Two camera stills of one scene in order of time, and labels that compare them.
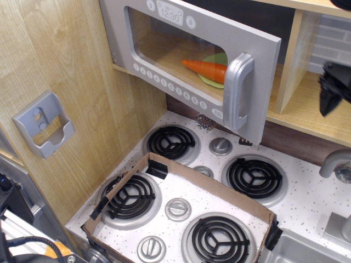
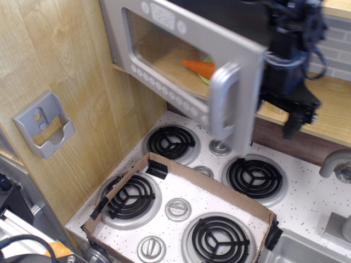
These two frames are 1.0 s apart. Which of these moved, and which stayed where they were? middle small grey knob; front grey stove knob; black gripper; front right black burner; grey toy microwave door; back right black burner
Moved: grey toy microwave door; black gripper
Stayed: middle small grey knob; front grey stove knob; front right black burner; back right black burner
